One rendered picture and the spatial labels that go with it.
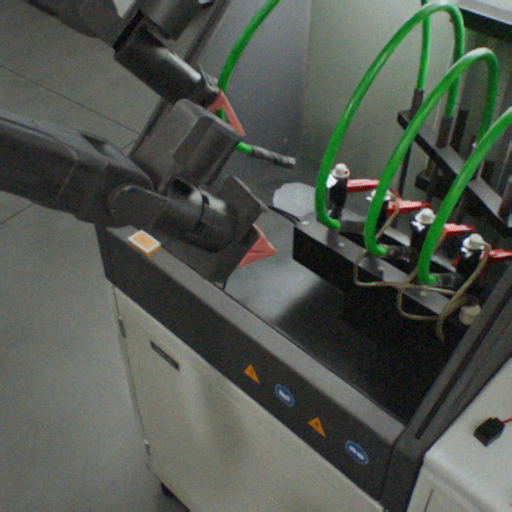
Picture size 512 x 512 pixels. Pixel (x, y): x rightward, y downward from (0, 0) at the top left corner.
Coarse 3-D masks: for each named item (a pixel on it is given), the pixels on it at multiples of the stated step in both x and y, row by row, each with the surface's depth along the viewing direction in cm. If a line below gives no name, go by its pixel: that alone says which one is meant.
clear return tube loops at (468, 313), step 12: (396, 204) 101; (384, 228) 100; (444, 228) 97; (480, 264) 93; (420, 288) 100; (432, 288) 99; (468, 300) 97; (444, 312) 90; (468, 312) 97; (468, 324) 99
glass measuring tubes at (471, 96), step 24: (480, 24) 104; (504, 24) 101; (504, 48) 104; (480, 72) 111; (504, 72) 108; (456, 96) 117; (480, 96) 114; (504, 96) 108; (456, 120) 117; (480, 120) 113; (456, 144) 119; (504, 144) 115; (480, 168) 121; (480, 216) 123
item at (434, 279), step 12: (504, 120) 78; (492, 132) 78; (480, 144) 78; (492, 144) 78; (480, 156) 78; (468, 168) 78; (456, 180) 78; (468, 180) 78; (456, 192) 78; (504, 192) 96; (444, 204) 79; (504, 204) 97; (444, 216) 79; (432, 228) 80; (432, 240) 80; (432, 252) 81; (420, 264) 83; (420, 276) 85; (432, 276) 88; (444, 276) 91; (456, 276) 95
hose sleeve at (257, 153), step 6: (252, 150) 102; (258, 150) 102; (264, 150) 103; (252, 156) 102; (258, 156) 103; (264, 156) 103; (270, 156) 104; (276, 156) 105; (282, 156) 106; (270, 162) 105; (276, 162) 105; (282, 162) 106
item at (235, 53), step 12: (276, 0) 88; (420, 0) 101; (264, 12) 88; (252, 24) 88; (240, 36) 89; (240, 48) 89; (228, 60) 90; (420, 60) 109; (228, 72) 91; (420, 72) 110; (420, 84) 112; (240, 144) 100
